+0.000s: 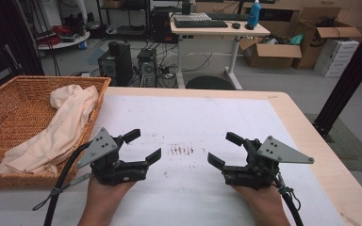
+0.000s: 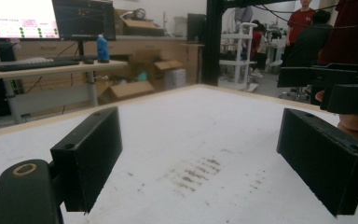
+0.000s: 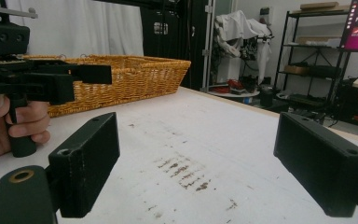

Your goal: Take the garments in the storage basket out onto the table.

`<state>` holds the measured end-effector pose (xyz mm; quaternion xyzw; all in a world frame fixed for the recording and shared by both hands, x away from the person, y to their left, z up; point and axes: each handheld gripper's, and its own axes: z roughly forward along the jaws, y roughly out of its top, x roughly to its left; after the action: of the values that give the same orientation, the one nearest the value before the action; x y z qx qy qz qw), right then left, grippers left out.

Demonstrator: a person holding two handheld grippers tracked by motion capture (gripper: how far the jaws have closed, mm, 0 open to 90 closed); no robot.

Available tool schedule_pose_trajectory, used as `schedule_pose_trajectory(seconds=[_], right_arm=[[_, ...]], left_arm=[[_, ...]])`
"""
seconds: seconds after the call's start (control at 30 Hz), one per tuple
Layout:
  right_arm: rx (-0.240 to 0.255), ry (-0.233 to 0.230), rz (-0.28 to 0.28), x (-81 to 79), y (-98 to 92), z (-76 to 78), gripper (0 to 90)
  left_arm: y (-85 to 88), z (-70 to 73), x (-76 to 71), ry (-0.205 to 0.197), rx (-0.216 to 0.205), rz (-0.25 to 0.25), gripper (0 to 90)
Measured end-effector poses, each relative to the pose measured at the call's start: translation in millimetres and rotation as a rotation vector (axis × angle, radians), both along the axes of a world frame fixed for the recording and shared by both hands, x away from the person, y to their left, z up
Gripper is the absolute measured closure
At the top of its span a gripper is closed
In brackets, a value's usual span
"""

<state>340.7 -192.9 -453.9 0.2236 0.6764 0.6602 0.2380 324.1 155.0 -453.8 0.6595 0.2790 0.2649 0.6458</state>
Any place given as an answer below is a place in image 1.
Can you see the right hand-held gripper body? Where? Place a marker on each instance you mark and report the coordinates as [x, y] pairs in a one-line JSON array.
[[257, 169]]

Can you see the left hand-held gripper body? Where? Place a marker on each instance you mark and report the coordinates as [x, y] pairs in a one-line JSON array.
[[113, 169]]

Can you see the peach cartoon print shirt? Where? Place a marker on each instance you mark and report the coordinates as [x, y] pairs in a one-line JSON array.
[[62, 125]]

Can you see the woven wicker basket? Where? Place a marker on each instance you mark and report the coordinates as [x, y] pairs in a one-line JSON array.
[[19, 119]]

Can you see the person's left hand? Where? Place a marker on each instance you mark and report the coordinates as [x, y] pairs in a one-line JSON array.
[[106, 194]]

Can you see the person's right hand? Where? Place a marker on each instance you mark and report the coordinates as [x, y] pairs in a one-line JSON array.
[[260, 197]]

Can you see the white table mat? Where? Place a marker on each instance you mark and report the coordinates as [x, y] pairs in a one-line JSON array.
[[185, 125]]

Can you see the black round stool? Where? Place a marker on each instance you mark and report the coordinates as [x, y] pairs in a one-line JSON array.
[[210, 83]]

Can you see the small grey computer tower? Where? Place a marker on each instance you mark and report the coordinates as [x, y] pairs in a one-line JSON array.
[[147, 67]]

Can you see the large black computer tower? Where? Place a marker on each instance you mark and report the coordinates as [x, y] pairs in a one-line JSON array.
[[116, 66]]

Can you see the low open cardboard box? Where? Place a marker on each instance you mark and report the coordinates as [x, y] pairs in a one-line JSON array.
[[270, 56]]

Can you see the grey floor mat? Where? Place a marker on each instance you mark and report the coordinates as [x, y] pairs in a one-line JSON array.
[[352, 147]]

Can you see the black metal shelf rack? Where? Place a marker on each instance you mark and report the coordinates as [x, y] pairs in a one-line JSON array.
[[125, 29]]

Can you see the white-legged wooden desk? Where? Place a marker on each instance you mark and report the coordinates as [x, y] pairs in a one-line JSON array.
[[220, 30]]

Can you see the small black disc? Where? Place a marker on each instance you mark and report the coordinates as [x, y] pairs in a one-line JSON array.
[[249, 27]]

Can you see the black computer mouse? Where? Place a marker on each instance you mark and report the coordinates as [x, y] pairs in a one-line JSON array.
[[236, 25]]

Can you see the round white table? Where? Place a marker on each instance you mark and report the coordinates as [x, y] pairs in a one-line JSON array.
[[66, 43]]

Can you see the black computer under desk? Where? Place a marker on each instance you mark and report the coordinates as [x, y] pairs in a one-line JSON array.
[[161, 23]]

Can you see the tall open cardboard box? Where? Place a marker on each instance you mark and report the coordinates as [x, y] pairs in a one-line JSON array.
[[308, 47]]

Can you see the black keyboard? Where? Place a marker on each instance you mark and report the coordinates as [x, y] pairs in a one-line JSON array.
[[229, 16], [199, 24]]

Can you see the blue bottle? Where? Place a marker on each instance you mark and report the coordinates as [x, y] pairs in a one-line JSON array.
[[254, 14]]

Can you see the white keyboard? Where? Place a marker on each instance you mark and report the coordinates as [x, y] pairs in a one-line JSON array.
[[191, 16]]

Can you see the stack of white boxes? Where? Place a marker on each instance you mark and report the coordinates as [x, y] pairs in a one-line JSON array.
[[336, 58]]

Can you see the black metal frame post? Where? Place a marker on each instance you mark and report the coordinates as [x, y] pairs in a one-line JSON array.
[[345, 84]]

